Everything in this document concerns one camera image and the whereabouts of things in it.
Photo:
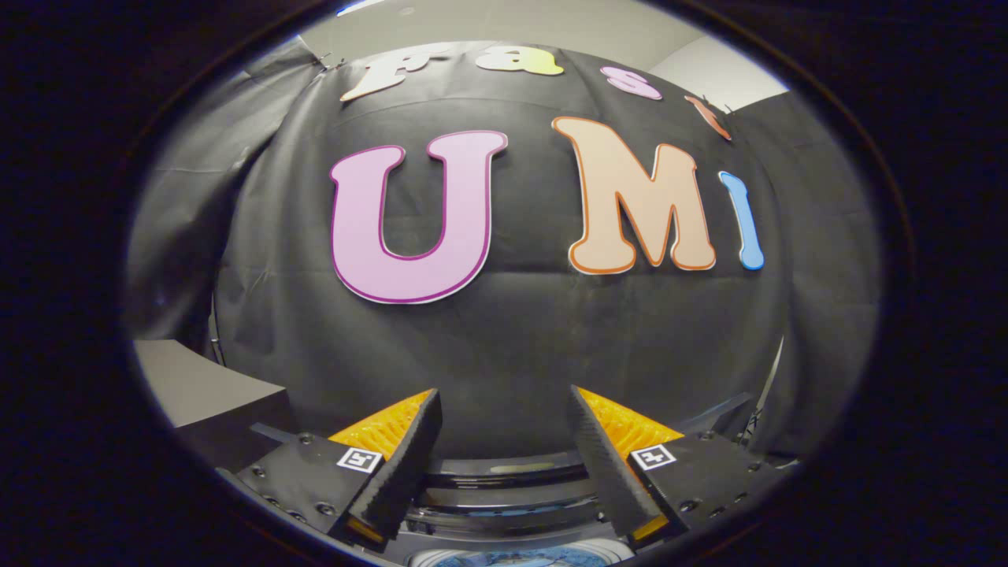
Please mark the black backdrop cloth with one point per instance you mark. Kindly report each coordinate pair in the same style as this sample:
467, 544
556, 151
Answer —
512, 354

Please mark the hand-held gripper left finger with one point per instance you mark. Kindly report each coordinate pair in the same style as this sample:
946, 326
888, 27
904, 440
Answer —
405, 465

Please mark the beige cabinet with dark top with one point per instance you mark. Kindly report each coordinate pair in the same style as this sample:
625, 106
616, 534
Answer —
197, 386

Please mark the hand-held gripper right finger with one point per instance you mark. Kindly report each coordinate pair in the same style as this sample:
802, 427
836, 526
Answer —
602, 465

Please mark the backdrop stand pole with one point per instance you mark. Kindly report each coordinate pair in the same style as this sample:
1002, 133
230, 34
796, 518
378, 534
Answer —
768, 386

